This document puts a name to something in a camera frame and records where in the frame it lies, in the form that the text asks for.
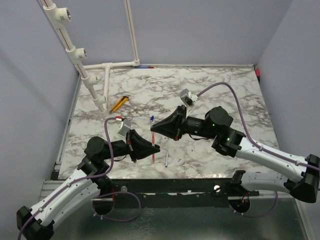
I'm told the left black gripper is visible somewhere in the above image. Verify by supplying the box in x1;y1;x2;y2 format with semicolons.
101;129;161;162

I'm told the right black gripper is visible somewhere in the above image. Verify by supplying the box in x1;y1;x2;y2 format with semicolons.
151;105;217;142

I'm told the red pen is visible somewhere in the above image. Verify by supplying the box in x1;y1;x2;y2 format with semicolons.
151;132;156;164

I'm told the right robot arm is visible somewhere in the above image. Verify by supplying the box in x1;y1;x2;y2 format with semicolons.
150;105;320;203

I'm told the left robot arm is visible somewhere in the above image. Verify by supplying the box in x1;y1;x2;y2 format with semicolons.
16;129;160;240

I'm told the grey pen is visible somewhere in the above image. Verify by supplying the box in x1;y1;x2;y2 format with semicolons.
164;150;169;168

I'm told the red clamp at corner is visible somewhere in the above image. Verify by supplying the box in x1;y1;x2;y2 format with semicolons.
255;68;260;79

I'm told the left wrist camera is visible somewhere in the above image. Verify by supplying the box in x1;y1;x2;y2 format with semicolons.
117;118;131;138

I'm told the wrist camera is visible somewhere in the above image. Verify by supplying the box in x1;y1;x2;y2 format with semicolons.
117;118;131;138
179;88;199;107

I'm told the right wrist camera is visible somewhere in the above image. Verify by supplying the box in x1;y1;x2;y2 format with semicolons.
179;88;199;107

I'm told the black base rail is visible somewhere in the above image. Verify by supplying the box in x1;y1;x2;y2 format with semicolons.
112;178;259;208

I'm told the aluminium frame rail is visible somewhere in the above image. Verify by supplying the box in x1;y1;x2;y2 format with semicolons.
38;180;64;201

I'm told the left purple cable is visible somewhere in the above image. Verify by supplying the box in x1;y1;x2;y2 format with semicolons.
17;116;142;240

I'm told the white pvc pipe frame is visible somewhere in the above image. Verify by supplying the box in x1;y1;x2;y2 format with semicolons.
39;0;140;115

